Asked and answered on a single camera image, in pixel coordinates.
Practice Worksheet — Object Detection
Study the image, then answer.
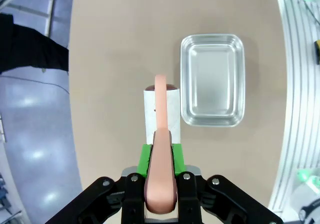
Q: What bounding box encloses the person in black t-shirt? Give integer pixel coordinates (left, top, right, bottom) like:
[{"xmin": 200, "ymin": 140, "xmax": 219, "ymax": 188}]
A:
[{"xmin": 0, "ymin": 13, "xmax": 70, "ymax": 75}]

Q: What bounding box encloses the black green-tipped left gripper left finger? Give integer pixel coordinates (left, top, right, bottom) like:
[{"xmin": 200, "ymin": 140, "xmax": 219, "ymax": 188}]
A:
[{"xmin": 46, "ymin": 143, "xmax": 154, "ymax": 224}]

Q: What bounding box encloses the lint roller with peach frame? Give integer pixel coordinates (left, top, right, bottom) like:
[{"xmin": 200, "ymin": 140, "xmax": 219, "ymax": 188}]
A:
[{"xmin": 143, "ymin": 74, "xmax": 181, "ymax": 214}]

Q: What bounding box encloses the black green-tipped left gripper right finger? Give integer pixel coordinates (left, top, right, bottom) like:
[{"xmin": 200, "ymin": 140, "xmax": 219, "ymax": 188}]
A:
[{"xmin": 171, "ymin": 143, "xmax": 285, "ymax": 224}]

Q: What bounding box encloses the rectangular metal tin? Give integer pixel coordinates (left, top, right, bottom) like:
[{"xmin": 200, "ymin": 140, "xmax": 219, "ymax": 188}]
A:
[{"xmin": 179, "ymin": 33, "xmax": 247, "ymax": 128}]

